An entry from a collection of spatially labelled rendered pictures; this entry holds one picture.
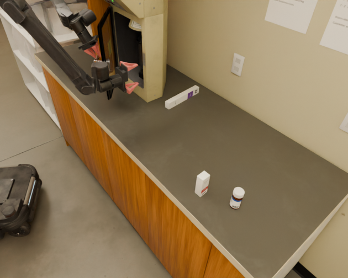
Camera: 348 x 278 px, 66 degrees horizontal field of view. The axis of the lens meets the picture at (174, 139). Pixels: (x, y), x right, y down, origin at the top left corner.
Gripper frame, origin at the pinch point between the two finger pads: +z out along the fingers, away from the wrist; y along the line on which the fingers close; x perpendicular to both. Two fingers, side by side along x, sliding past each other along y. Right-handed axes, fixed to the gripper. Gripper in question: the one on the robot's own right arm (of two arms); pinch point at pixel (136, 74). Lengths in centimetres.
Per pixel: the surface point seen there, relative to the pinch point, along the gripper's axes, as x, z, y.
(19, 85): 248, -16, -122
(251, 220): -78, -2, -25
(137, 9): 9.2, 7.8, 25.7
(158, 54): 9.0, 19.8, 1.7
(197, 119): -20.5, 24.5, -25.3
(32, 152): 118, -42, -121
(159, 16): 9.1, 20.6, 20.7
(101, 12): 46.1, 8.5, 14.5
